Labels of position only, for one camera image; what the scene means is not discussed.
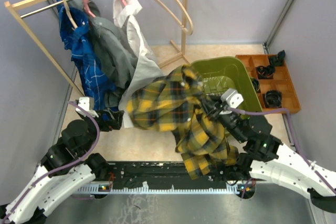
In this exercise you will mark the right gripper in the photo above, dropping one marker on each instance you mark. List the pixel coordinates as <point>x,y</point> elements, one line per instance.
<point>211,103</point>

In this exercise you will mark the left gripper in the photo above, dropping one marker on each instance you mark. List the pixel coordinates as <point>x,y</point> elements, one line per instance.
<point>115,121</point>

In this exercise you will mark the yellow plaid shirt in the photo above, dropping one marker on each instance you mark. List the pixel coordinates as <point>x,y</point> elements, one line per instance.
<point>174,104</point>

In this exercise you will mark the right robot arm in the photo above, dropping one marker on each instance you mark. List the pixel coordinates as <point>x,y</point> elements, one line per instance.
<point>267,158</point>

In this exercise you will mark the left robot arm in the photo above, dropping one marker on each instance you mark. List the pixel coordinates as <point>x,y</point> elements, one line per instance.
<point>67,166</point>

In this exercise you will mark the blue plaid shirt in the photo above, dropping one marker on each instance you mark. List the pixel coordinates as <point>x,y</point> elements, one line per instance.
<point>94,82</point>

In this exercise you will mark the grey shirt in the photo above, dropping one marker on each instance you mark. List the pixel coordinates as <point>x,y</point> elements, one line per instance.
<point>109,44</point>

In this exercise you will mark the white shirt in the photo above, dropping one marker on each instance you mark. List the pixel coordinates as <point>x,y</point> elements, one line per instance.
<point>146,66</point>

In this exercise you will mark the beige hanger with blue shirt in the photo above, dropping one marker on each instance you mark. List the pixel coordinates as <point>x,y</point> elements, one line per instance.
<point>69,14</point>

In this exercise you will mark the black part beside basket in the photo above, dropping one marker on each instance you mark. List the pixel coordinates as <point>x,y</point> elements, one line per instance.
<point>256,84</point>

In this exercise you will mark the black round part in tray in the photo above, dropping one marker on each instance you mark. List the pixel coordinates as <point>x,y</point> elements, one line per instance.
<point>273,99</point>

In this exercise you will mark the green plastic basket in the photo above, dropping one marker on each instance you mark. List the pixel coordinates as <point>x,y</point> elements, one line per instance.
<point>220,74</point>

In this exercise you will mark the orange compartment tray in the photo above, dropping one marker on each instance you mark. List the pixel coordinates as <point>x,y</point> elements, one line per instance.
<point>280,81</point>

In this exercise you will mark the black part in tray corner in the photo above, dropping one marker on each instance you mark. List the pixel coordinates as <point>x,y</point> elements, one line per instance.
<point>278,59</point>

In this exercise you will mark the wooden clothes rack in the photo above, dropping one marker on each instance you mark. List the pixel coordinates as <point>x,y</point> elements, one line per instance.
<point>185,24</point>

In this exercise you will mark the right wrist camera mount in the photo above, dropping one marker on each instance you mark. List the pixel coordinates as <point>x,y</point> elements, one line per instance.
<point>232,97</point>

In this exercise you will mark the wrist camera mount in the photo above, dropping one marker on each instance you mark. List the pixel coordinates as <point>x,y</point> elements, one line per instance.
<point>232,97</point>
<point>86,103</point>

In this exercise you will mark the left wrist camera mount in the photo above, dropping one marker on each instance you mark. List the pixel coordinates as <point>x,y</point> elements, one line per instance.
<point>86,103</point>

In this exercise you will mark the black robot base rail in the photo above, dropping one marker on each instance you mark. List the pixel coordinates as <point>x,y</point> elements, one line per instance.
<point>166,178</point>

